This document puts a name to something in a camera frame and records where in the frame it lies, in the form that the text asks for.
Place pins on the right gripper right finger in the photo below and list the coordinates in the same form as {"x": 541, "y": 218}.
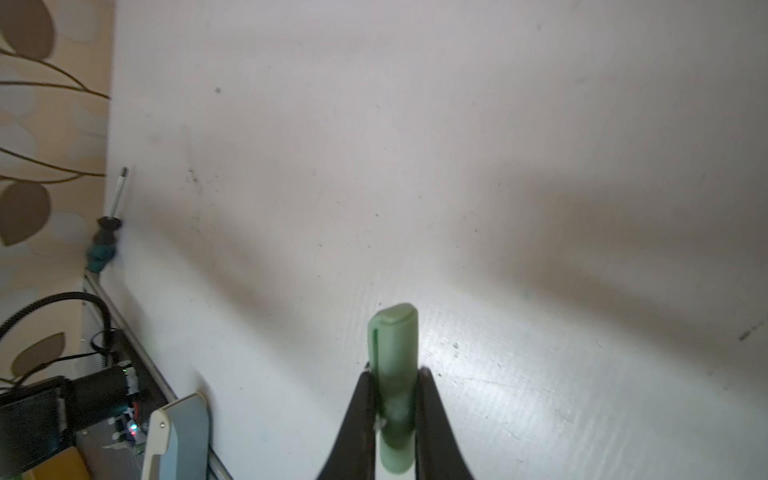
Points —
{"x": 437, "y": 453}

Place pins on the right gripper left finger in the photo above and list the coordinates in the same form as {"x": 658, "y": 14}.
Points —
{"x": 353, "y": 455}

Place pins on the green pen cap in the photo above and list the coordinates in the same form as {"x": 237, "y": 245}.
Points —
{"x": 393, "y": 344}

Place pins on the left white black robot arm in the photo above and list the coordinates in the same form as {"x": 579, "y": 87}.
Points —
{"x": 40, "y": 420}

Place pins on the black teal screwdriver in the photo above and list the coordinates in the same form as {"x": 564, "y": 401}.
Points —
{"x": 104, "y": 243}

